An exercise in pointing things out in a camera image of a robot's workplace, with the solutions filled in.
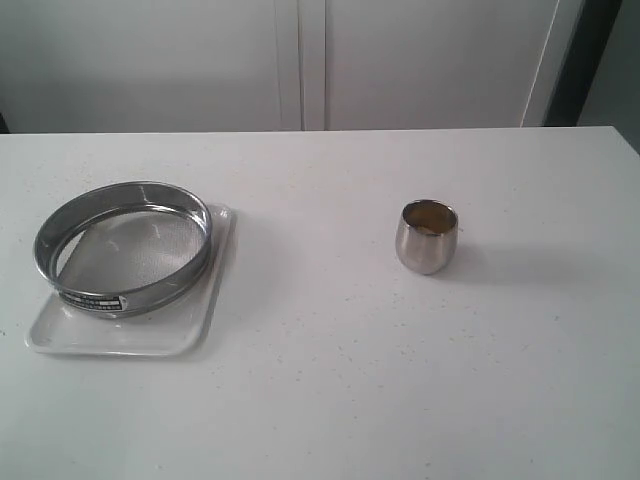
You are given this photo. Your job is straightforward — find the white cabinet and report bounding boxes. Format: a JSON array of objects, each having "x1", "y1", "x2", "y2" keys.
[{"x1": 1, "y1": 1, "x2": 582, "y2": 133}]

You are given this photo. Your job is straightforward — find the stainless steel cup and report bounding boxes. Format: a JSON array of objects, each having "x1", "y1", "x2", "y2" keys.
[{"x1": 395, "y1": 199, "x2": 459, "y2": 275}]

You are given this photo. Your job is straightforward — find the round stainless steel sieve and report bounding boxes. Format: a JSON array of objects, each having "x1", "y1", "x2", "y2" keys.
[{"x1": 33, "y1": 181, "x2": 214, "y2": 319}]

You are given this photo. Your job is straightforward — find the white plastic tray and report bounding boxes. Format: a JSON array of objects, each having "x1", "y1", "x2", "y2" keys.
[{"x1": 25, "y1": 204, "x2": 236, "y2": 358}]

